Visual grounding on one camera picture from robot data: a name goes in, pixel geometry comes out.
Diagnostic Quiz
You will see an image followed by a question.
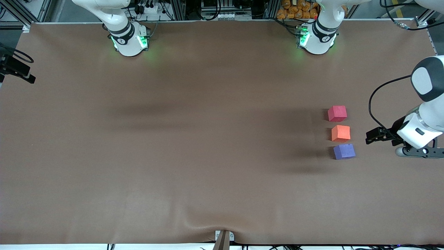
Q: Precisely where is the orange foam block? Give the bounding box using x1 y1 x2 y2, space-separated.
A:
331 125 351 143

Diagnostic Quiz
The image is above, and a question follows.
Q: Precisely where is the purple foam block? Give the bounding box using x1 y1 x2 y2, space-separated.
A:
333 143 356 160

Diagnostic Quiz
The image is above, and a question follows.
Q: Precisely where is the pink foam block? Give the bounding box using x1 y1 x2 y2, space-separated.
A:
328 106 347 122

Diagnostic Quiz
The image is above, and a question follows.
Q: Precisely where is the white power strip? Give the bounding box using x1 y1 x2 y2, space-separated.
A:
139 3 164 15

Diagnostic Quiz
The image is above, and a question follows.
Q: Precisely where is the bag of orange items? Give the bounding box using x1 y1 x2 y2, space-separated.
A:
276 0 320 20

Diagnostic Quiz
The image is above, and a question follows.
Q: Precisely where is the brown table cover sheet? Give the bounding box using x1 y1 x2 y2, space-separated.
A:
0 19 444 245

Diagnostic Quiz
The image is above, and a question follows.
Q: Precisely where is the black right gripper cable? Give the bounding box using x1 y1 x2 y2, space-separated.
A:
0 43 34 64

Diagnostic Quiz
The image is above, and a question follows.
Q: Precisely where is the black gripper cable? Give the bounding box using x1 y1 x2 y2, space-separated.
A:
0 43 34 64
368 74 414 132

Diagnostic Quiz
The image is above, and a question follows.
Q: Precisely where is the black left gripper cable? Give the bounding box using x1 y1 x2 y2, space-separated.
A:
368 74 414 132

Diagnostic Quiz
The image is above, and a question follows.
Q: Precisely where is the aluminium frame profile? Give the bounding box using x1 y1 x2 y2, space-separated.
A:
0 0 52 30
415 9 439 27

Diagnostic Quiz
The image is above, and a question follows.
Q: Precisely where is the black cable with connector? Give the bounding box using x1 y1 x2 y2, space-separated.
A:
379 0 444 31

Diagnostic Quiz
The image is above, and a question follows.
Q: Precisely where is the grey metal clamp bracket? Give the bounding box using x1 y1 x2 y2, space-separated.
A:
213 230 235 250

